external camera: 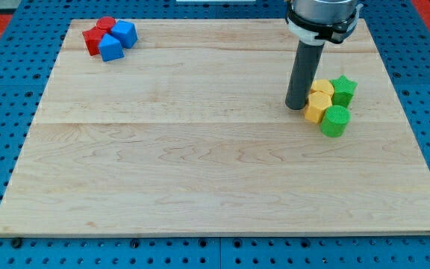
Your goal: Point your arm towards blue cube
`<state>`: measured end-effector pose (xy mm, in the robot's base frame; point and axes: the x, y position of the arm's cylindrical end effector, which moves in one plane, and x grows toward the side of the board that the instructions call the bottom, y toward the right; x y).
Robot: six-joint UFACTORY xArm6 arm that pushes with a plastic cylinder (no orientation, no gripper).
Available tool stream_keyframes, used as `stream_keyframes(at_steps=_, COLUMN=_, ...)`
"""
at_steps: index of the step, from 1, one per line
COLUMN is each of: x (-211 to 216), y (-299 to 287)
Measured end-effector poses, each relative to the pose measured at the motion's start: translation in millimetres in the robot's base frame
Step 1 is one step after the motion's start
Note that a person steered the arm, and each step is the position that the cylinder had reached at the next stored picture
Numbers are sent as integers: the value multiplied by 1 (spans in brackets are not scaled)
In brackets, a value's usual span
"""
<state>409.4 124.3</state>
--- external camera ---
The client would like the red star block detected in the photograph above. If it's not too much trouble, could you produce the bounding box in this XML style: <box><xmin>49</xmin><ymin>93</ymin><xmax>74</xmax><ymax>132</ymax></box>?
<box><xmin>82</xmin><ymin>26</ymin><xmax>107</xmax><ymax>56</ymax></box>

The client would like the yellow round block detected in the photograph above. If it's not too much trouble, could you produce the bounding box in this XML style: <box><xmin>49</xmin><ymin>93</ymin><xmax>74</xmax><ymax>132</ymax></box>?
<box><xmin>310</xmin><ymin>79</ymin><xmax>334</xmax><ymax>97</ymax></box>

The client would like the yellow hexagon block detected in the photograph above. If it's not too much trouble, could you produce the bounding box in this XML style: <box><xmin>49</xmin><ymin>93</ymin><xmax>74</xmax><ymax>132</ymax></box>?
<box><xmin>305</xmin><ymin>91</ymin><xmax>332</xmax><ymax>123</ymax></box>

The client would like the wooden board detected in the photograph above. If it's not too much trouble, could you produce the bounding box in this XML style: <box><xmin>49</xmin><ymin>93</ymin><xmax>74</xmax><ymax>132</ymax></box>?
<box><xmin>0</xmin><ymin>19</ymin><xmax>430</xmax><ymax>238</ymax></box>

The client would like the green star block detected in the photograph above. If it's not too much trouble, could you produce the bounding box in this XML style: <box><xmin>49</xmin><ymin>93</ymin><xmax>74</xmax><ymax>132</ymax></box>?
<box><xmin>330</xmin><ymin>75</ymin><xmax>358</xmax><ymax>108</ymax></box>

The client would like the blue perforated table plate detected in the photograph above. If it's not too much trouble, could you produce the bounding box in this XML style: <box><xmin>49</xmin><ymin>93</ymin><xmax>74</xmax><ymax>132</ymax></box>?
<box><xmin>0</xmin><ymin>1</ymin><xmax>430</xmax><ymax>268</ymax></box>

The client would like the blue cube block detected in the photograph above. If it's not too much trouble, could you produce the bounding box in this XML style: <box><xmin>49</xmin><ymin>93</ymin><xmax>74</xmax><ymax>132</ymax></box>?
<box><xmin>110</xmin><ymin>20</ymin><xmax>138</xmax><ymax>49</ymax></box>

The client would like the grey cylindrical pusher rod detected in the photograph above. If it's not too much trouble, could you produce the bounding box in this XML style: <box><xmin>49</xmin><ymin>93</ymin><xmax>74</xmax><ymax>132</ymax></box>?
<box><xmin>285</xmin><ymin>41</ymin><xmax>324</xmax><ymax>110</ymax></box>

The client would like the blue pentagon block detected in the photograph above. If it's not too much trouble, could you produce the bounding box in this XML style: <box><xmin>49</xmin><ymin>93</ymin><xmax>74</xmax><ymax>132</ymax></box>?
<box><xmin>98</xmin><ymin>34</ymin><xmax>125</xmax><ymax>62</ymax></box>

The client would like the green cylinder block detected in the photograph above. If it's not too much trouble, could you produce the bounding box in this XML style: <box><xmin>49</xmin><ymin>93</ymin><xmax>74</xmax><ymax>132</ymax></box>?
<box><xmin>320</xmin><ymin>105</ymin><xmax>351</xmax><ymax>137</ymax></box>

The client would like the red cylinder block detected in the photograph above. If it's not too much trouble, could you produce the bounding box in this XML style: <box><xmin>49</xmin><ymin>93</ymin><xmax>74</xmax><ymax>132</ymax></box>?
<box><xmin>96</xmin><ymin>16</ymin><xmax>116</xmax><ymax>33</ymax></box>

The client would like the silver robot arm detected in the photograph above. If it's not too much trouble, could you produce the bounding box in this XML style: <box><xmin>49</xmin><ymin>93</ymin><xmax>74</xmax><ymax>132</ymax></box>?
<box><xmin>285</xmin><ymin>0</ymin><xmax>363</xmax><ymax>46</ymax></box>

